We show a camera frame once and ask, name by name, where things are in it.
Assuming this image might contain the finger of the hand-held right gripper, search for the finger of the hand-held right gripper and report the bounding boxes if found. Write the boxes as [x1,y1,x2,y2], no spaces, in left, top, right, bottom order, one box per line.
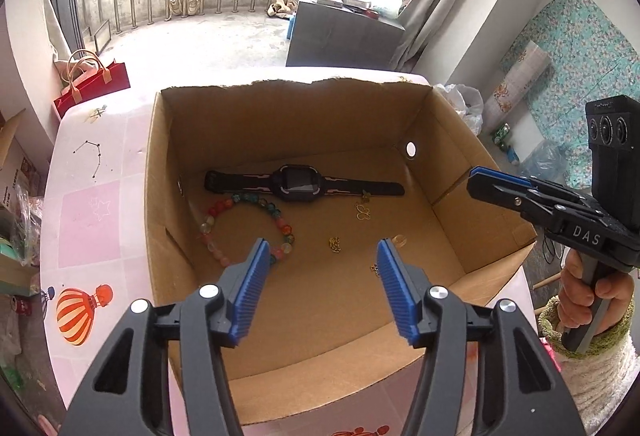
[467,176,601,229]
[472,167,596,207]

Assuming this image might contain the pink and black digital watch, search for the pink and black digital watch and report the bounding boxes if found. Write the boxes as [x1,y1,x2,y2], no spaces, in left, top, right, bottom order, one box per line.
[204,163,406,203]

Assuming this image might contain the large cardboard box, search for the large cardboard box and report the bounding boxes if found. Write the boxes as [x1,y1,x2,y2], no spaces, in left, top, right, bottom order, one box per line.
[143,76,538,427]

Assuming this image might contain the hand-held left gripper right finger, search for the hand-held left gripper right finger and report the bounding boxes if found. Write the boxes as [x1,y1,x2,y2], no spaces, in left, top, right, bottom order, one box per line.
[376,239,586,436]

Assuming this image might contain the red gift bag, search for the red gift bag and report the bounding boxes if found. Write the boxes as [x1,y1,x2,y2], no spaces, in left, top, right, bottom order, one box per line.
[53,50,132,118]

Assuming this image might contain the dark picture frame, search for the dark picture frame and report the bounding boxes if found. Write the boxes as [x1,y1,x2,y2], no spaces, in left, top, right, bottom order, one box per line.
[92,19,113,54]

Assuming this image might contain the grey cabinet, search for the grey cabinet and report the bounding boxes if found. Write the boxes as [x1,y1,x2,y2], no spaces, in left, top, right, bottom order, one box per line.
[286,0,406,71]

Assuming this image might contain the green drink cans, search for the green drink cans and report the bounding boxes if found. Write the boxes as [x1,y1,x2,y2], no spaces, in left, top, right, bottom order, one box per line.
[492,123,521,162]

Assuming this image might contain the pink cloth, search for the pink cloth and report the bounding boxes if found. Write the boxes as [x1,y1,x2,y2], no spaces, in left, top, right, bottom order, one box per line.
[542,336,563,367]

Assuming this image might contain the person's right hand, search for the person's right hand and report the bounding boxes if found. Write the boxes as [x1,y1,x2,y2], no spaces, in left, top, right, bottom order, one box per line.
[558,250,636,336]

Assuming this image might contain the printed paper gift bag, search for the printed paper gift bag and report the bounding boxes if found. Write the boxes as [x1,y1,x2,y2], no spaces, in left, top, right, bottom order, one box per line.
[482,40,553,137]

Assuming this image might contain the bag of clear plastic bottles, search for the bag of clear plastic bottles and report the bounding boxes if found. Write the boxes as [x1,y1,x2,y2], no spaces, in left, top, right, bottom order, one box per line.
[517,139,571,182]

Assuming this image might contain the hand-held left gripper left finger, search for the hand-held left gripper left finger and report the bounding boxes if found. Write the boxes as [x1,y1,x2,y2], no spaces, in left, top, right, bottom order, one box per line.
[62,237,272,436]

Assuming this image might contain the black metal rack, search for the black metal rack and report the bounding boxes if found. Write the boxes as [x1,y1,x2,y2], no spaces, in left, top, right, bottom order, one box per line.
[42,0,83,50]

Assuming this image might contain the turquoise floral mat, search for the turquoise floral mat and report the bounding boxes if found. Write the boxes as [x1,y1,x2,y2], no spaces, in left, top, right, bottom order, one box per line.
[500,0,640,189]

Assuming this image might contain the clear plastic bags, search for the clear plastic bags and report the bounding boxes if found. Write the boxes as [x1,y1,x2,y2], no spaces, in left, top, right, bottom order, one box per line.
[0,181,46,267]

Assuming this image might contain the multicolour bead bracelet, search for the multicolour bead bracelet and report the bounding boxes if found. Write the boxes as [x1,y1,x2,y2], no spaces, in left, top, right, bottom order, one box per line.
[199,195,296,267]

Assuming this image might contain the white plastic bag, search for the white plastic bag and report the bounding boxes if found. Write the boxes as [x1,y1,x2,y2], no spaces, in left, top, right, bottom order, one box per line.
[435,84,485,137]

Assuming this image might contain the person's right forearm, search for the person's right forearm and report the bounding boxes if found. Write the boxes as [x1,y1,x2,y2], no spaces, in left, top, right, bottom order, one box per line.
[537,296,636,436]

